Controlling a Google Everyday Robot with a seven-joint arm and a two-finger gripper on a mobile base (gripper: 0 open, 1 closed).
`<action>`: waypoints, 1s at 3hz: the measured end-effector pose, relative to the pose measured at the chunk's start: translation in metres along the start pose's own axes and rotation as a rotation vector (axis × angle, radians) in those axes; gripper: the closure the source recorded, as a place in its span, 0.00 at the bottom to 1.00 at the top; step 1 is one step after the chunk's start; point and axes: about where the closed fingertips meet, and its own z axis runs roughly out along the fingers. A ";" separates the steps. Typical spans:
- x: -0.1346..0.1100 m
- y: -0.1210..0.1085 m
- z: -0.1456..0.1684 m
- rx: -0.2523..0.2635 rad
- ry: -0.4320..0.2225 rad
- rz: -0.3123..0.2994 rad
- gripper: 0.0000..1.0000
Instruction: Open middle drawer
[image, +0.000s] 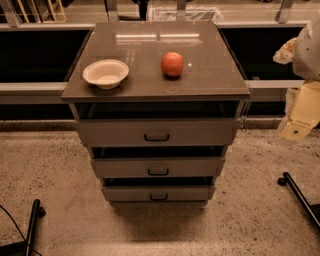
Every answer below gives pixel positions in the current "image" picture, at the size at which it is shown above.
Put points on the grey drawer cabinet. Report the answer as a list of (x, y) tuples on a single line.
[(209, 87)]

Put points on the white paper bowl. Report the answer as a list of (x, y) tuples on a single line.
[(106, 74)]

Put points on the black base leg right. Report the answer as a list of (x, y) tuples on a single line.
[(312, 210)]

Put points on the grey bottom drawer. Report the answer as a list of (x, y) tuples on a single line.
[(157, 193)]

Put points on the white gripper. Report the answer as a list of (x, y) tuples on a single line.
[(308, 55)]

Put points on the black base leg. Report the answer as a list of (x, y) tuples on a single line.
[(26, 246), (312, 210)]

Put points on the grey drawer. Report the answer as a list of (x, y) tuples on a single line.
[(157, 167), (170, 132), (157, 193)]

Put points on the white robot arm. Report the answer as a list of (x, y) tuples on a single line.
[(306, 55)]

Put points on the grey top drawer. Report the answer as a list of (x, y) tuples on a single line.
[(170, 132)]

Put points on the black base leg left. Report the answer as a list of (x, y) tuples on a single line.
[(26, 246)]

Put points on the red apple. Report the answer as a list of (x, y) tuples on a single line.
[(172, 64)]

